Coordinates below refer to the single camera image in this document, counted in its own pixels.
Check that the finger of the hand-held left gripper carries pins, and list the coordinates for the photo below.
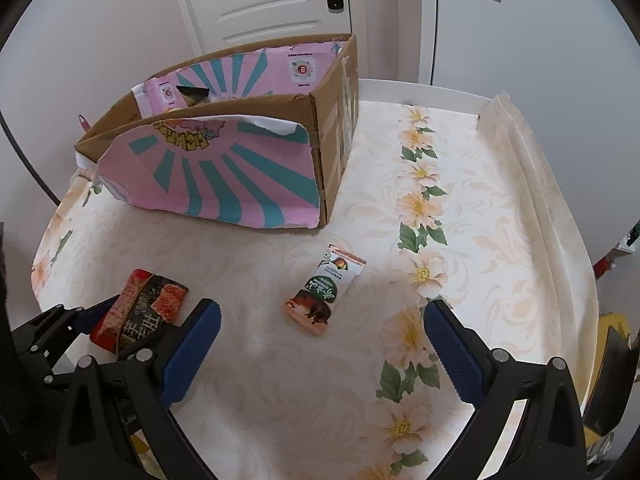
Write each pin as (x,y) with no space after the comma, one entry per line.
(50,376)
(97,311)

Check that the black thin metal rod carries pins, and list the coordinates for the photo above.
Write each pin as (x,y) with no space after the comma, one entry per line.
(25,160)

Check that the white panelled door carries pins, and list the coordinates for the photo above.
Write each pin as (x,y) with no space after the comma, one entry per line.
(260,0)

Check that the red and black snack packet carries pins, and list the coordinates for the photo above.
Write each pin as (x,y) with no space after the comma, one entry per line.
(145,305)

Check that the small white-green snack packet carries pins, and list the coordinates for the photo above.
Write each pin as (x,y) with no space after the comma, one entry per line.
(325,290)

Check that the black flat item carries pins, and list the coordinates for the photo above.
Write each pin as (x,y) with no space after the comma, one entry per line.
(607,380)

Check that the yellow chair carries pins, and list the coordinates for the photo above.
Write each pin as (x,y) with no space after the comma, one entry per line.
(612,322)

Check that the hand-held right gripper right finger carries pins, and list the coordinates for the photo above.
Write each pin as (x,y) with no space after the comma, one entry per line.
(452,355)

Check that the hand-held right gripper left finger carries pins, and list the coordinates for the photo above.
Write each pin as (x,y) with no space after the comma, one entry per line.
(192,350)

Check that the red and white clutter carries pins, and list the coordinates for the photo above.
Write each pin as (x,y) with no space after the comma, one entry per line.
(607,260)

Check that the pink stick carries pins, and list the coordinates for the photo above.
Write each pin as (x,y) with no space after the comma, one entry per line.
(84,123)

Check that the pink striped cardboard box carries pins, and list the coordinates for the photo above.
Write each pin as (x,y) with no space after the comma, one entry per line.
(240,180)

